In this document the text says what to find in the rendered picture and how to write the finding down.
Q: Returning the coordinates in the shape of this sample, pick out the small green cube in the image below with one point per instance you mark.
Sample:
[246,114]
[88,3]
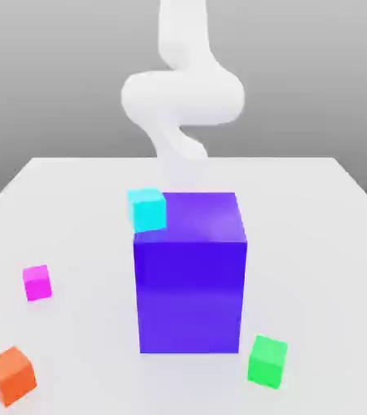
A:
[265,363]

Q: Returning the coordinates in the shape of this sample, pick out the large purple box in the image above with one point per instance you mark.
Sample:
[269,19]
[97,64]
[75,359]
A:
[189,291]

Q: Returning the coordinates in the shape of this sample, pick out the small orange cube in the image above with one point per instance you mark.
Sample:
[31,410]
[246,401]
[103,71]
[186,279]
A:
[9,377]

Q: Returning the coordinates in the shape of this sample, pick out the small magenta cube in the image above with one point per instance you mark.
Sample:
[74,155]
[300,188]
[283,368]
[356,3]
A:
[37,285]

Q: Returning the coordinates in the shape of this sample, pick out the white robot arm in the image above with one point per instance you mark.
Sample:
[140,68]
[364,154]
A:
[183,97]

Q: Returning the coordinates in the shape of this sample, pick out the small cyan cube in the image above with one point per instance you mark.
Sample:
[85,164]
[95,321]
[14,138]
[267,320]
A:
[147,212]

